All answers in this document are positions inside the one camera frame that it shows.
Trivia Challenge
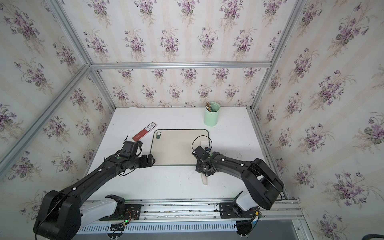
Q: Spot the coloured pencils bundle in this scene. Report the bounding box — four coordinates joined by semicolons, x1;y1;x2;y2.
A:
206;102;213;113

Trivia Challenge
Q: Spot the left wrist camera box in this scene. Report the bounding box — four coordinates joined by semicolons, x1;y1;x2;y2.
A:
119;140;143;159

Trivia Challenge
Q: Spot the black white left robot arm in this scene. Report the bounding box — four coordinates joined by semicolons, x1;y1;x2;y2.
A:
33;155;156;240

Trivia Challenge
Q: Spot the red white flat box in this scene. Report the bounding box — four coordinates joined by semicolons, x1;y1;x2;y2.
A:
132;122;157;142

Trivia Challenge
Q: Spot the beige cutting board green rim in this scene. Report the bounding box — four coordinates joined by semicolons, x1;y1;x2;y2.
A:
150;129;211;167

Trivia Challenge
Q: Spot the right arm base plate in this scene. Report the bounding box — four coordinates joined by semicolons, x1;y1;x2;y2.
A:
216;203;260;219

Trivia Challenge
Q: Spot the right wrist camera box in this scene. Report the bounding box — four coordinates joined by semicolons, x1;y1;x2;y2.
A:
192;146;211;162

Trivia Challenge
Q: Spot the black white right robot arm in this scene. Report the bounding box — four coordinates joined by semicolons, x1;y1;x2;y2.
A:
192;148;284;210

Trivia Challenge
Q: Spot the aluminium front rail frame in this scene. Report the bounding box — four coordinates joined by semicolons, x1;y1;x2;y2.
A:
77;197;308;239

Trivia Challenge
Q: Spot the mint green tin cup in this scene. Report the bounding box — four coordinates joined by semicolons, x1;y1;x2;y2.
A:
204;102;221;127

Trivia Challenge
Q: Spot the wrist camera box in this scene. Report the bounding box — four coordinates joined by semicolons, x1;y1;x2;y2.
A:
119;140;143;159
192;146;211;162

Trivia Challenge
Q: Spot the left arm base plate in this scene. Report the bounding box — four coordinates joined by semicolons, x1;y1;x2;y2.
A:
99;204;142;221

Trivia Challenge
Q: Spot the white cleaver knife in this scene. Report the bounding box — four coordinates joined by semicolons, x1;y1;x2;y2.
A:
201;174;208;186

